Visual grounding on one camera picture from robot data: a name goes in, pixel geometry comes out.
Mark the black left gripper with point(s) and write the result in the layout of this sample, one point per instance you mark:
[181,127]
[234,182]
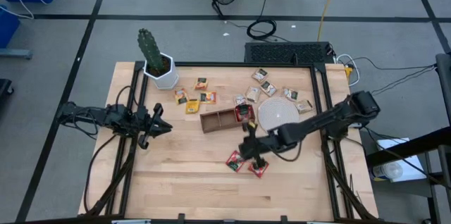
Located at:
[144,123]

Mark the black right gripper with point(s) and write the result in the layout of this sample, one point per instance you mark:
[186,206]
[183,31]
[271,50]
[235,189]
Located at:
[266,144]

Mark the red tea packet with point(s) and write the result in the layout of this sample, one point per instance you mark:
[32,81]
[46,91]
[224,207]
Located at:
[262,174]
[244,112]
[233,161]

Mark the wooden three-compartment tray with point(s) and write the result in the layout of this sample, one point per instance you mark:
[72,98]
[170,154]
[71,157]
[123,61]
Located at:
[218,120]

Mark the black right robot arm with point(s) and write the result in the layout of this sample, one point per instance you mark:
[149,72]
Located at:
[317,122]

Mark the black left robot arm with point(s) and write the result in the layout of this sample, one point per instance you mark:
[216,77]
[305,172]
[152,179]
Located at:
[105,116]

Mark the orange tea packet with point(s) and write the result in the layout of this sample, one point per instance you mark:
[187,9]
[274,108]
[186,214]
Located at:
[181,96]
[208,97]
[201,83]

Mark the yellow tea packet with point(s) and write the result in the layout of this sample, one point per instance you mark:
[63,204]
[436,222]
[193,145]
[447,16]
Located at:
[192,106]

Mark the white hexagonal plant pot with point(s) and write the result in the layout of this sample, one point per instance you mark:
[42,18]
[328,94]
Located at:
[169,84]

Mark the round woven placemat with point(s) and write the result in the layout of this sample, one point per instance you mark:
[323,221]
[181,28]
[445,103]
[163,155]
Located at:
[278,109]

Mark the green cactus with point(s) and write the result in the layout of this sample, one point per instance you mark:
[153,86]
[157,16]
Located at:
[151,49]

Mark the black perforated computer case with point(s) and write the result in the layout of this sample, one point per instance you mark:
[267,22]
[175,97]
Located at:
[285,53]

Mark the yellow power plug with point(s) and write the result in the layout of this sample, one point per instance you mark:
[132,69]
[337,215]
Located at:
[348,72]

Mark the black side desk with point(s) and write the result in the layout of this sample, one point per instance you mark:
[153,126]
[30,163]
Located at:
[405,148]

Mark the white paper sheet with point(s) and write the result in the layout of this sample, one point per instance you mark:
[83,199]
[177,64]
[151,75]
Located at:
[405,167]

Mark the black caster foot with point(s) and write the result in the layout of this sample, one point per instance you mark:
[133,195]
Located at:
[4,88]

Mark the grey metal cart base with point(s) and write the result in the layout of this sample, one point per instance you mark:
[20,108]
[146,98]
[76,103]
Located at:
[14,54]

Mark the small blue bin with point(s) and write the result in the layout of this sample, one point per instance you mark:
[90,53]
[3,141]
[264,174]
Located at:
[7,26]

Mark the black aluminium table frame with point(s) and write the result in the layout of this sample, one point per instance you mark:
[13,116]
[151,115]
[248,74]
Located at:
[246,64]

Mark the grey metal post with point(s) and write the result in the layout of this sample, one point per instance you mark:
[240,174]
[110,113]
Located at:
[444,76]

